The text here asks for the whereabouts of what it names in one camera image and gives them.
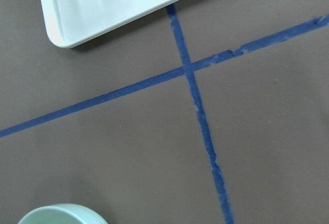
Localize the green bowl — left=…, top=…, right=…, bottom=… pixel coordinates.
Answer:
left=19, top=203, right=107, bottom=224

